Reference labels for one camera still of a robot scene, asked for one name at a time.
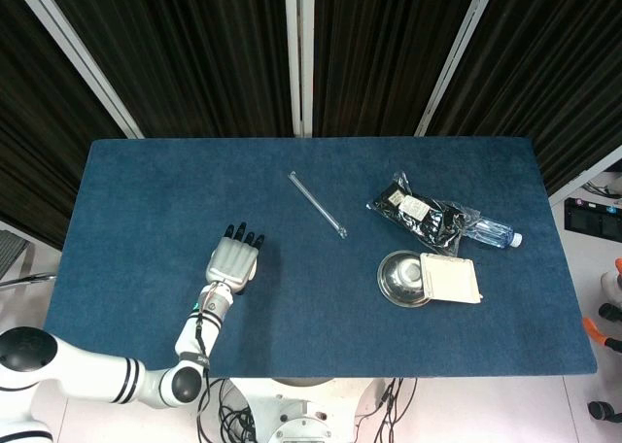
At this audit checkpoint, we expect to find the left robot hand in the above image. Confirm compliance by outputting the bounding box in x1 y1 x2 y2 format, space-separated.
203 221 266 296

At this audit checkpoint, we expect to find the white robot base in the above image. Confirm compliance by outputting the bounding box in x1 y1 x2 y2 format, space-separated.
226 377 371 443

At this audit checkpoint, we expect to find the blue fabric table mat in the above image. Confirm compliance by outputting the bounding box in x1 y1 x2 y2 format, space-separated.
43 136 600 381

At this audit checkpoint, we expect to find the clear glass rod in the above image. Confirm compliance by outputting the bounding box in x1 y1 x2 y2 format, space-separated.
288 170 350 241

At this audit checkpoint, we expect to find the stainless steel bowl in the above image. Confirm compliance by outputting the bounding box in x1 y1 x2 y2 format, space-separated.
377 249 436 310

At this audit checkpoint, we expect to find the black item in plastic bag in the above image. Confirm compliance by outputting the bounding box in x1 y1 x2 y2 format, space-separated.
365 171 482 256

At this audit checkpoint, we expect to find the dark pleated curtain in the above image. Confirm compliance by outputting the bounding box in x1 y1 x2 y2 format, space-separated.
0 0 622 250

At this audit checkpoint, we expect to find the grey chair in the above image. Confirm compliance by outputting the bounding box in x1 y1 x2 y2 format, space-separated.
0 228 57 294

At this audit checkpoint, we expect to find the cream square plastic lid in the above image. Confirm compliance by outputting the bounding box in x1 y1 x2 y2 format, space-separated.
418 252 485 305

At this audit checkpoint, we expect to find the clear plastic water bottle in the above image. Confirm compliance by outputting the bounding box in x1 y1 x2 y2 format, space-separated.
466 217 524 251

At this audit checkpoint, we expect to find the black equipment box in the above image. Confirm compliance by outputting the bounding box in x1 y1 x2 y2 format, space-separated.
563 196 622 243

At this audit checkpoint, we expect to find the white and orange device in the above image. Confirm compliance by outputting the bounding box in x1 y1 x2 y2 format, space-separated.
599 256 622 321

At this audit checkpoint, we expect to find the black cable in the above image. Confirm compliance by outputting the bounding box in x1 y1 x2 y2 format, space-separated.
195 378 259 443
356 377 419 443

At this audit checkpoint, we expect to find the white frame post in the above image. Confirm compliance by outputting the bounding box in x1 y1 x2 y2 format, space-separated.
283 0 317 139
415 0 502 138
18 0 145 140

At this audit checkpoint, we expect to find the orange handled tool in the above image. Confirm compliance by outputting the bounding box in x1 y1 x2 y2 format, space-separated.
581 316 622 355

